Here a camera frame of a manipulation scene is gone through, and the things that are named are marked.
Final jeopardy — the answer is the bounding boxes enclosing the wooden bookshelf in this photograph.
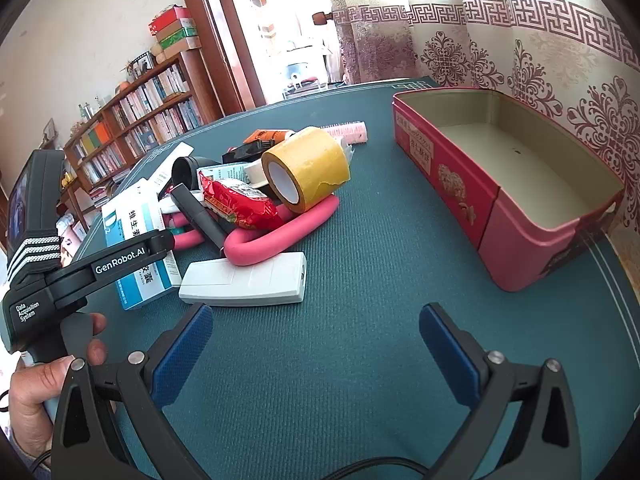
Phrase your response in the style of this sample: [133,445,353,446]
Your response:
[62,50,223,201]

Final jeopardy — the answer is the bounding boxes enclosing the white plastic lid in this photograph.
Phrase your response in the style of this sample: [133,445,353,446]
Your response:
[245,160,273,196]

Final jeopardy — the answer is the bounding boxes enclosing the film strip photo frame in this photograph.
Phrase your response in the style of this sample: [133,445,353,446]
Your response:
[127,52,156,81]

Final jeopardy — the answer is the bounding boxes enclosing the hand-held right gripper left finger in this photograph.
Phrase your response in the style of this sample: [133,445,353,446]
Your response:
[52,302,216,480]

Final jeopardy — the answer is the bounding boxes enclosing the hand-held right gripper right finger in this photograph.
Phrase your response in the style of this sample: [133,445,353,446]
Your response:
[419,302,583,480]

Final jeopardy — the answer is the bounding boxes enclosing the rows of shelved books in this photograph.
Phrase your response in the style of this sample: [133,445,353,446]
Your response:
[72,65,203,186]

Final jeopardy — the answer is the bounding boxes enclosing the metal rack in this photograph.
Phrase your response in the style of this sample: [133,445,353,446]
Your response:
[282,77,331,99]

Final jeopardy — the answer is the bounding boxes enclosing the yellow tape roll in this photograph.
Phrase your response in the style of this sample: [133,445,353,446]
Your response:
[261,126,351,215]

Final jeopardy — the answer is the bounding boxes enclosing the tan cardboard box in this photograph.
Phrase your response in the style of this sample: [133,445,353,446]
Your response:
[162,37,202,54]

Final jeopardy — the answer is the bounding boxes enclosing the patterned cream curtain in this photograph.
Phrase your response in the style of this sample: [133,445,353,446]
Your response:
[320,0,640,241]

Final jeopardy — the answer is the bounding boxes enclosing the person's left forearm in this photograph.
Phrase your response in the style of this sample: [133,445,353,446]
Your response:
[0,430,53,480]

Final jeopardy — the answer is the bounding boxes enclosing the person's left hand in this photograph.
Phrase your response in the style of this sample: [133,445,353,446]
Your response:
[9,313,108,444]

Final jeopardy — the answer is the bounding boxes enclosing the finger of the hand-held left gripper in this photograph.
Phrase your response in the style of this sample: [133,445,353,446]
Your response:
[51,229,177,308]

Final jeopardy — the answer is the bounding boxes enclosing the black plastic cup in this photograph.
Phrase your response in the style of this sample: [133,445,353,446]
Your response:
[170,156,221,191]

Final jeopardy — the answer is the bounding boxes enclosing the green patterned box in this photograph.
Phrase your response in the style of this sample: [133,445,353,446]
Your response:
[156,27,200,50]

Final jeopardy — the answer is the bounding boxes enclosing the red tin container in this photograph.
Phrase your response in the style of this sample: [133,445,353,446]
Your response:
[391,86,626,292]

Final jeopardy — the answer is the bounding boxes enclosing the red snack packet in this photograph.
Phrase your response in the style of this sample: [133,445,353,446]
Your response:
[198,169,285,231]

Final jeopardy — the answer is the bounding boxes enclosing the orange tube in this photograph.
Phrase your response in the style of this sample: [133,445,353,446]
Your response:
[243,129,296,145]

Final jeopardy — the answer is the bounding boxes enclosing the white remote control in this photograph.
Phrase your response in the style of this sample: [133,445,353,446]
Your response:
[178,251,307,307]

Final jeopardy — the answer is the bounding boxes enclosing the blue white medicine box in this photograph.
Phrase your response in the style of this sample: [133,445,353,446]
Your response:
[101,192,183,311]

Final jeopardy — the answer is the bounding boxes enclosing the white long carton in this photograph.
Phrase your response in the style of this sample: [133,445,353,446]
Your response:
[112,142,195,197]

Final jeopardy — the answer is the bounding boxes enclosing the teal cosmetic box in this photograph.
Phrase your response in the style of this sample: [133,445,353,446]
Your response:
[200,161,261,186]

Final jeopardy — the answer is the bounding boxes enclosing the green table mat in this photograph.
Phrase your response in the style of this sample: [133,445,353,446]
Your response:
[75,76,640,480]

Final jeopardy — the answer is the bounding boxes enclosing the pink hair roller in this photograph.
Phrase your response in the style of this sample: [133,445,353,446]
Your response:
[320,120,369,144]

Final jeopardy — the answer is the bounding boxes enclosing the black cable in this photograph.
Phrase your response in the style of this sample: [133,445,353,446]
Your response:
[345,457,431,480]

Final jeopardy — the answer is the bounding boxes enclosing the wooden door frame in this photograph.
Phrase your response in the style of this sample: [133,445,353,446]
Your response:
[172,0,266,116]

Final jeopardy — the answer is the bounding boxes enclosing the grey cooking pot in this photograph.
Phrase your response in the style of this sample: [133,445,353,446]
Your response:
[285,60,326,82]

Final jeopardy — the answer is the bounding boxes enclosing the red cardboard box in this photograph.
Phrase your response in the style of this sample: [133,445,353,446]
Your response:
[148,6,193,36]

